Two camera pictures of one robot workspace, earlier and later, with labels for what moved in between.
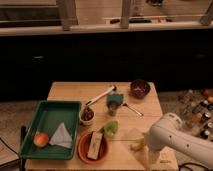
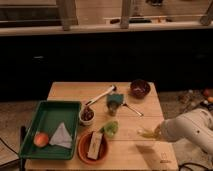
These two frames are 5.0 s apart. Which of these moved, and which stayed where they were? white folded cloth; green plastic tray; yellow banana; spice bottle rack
Moved: yellow banana
Stayed: spice bottle rack; white folded cloth; green plastic tray
